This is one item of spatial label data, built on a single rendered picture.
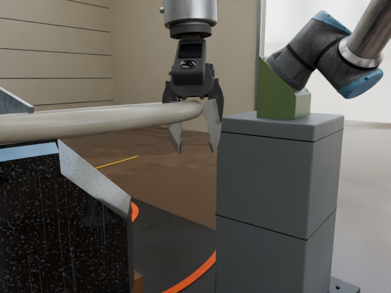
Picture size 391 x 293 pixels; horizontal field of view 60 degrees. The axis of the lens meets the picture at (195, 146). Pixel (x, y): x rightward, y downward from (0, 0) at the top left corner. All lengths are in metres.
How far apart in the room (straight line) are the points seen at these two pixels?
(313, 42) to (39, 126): 1.11
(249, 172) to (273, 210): 0.17
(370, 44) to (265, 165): 0.53
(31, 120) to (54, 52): 6.94
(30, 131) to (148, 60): 6.88
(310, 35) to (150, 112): 1.01
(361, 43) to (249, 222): 0.76
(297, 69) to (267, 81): 0.12
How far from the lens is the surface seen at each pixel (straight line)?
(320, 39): 1.36
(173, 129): 0.58
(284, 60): 1.39
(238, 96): 5.95
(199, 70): 0.50
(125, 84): 7.78
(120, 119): 0.42
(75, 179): 1.03
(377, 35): 1.20
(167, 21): 0.59
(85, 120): 0.41
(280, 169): 1.30
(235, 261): 1.54
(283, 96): 1.36
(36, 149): 1.03
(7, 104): 0.95
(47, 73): 7.23
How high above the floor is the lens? 1.01
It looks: 11 degrees down
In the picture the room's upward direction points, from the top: straight up
